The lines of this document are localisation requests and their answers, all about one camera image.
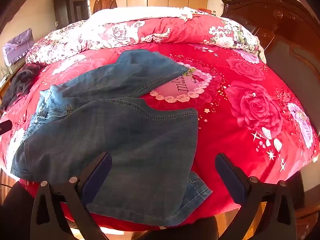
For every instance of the dark carved wooden headboard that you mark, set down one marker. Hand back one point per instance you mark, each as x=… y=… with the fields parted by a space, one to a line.
x=287 y=42

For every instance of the red rose print bed sheet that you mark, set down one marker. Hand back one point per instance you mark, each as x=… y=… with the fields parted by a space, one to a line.
x=237 y=155

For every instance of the blue denim pants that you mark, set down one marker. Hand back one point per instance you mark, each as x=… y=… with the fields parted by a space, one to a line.
x=125 y=135

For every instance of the floral folded quilt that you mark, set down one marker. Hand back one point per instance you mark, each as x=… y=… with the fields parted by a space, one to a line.
x=150 y=32

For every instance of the brown hanging jacket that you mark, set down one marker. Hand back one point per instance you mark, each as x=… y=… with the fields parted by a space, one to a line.
x=104 y=5

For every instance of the dark wooden door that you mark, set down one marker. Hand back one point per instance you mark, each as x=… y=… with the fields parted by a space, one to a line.
x=62 y=7

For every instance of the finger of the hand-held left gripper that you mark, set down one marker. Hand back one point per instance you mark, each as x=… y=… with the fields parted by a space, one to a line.
x=5 y=128

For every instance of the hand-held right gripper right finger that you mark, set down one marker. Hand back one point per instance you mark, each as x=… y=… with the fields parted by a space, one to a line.
x=228 y=177

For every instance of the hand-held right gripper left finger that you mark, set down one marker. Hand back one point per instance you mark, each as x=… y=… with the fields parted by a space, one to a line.
x=98 y=177

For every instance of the dark crumpled cloth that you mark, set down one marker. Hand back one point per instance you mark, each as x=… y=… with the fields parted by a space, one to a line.
x=21 y=85

